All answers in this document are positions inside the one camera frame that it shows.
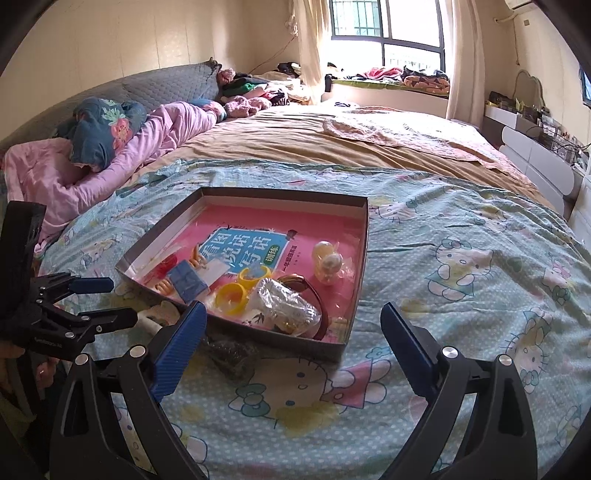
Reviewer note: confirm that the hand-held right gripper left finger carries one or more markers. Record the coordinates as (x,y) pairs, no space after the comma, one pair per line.
(182,341)

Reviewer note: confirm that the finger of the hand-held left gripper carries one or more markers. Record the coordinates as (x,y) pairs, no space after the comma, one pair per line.
(94,284)
(115,318)

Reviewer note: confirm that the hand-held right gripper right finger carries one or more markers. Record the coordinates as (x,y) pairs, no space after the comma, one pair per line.
(406,346)

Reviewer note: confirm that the cream hair claw clip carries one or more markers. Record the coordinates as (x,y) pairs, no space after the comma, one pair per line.
(159,317)

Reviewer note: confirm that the orange ribbed hair clip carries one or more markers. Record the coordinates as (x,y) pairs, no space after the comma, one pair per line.
(198,258)
(165,288)

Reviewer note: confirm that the small blue box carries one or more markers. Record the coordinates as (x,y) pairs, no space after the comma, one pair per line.
(187,281)

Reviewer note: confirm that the red translucent hair clip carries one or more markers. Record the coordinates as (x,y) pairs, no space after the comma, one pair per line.
(166,268)

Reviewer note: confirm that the silver crinkled plastic bag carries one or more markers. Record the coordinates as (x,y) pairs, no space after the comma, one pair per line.
(286,304)

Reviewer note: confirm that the clear bag with pearl balls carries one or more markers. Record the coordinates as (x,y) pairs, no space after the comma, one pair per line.
(330,263)

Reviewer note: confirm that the shallow brown cardboard box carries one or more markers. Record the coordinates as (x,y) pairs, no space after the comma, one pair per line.
(286,196)

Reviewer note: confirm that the person's left hand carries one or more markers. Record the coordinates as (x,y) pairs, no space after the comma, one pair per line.
(44,373)

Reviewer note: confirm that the dark glittery pouch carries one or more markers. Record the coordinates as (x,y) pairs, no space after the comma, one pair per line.
(231,357)

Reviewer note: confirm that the light blue cartoon cat blanket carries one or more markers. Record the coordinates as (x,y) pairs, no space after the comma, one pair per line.
(438,277)

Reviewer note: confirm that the clear plastic packet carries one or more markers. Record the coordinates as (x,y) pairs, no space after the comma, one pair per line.
(216,272)

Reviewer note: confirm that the dark red bangle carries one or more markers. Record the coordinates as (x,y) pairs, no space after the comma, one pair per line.
(323,304)

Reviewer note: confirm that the person's yellow garment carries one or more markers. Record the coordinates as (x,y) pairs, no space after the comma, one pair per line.
(16,410)

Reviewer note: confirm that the dark blue floral pillow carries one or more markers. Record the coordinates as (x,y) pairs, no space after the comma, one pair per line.
(106,129)

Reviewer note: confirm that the pink book with blue label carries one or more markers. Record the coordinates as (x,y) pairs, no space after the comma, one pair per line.
(295,226)

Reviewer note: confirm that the pink quilt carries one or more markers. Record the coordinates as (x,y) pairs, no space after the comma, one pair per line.
(157,134)

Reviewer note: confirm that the pink patterned cloth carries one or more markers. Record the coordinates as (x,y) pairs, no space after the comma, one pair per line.
(406,136)

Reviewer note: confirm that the white drawer cabinet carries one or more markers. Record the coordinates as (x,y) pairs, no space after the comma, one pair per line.
(582,217)

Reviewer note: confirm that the white dressing table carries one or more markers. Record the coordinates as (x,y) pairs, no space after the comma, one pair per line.
(531,152)

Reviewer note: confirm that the tan bed sheet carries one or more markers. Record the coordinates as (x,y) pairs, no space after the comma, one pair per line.
(286,134)

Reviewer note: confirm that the pink plush toy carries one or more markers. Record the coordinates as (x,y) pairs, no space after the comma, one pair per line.
(244,106)

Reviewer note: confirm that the pile of clothes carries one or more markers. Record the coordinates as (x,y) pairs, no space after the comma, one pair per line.
(258,81)

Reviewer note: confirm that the dark patterned windowsill blanket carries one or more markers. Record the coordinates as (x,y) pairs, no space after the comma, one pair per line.
(427,81)

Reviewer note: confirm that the red windowsill cloth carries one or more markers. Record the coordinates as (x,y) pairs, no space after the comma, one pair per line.
(381,73)

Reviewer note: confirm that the curved vanity mirror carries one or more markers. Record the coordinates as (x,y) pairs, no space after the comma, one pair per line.
(527,90)

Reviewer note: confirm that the cream curtain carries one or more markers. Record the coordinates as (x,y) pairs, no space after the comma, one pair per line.
(464,60)
(311,46)

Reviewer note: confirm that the black flat television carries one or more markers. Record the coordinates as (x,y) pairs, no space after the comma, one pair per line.
(586,85)

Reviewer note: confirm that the window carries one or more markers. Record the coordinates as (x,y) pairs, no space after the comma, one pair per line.
(392,27)

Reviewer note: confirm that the white air conditioner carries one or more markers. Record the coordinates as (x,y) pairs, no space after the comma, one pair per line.
(519,4)

